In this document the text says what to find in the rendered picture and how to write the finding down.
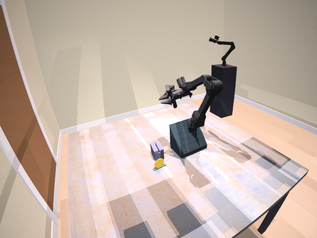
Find gold coin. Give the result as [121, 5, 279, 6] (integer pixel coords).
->
[154, 159, 164, 168]

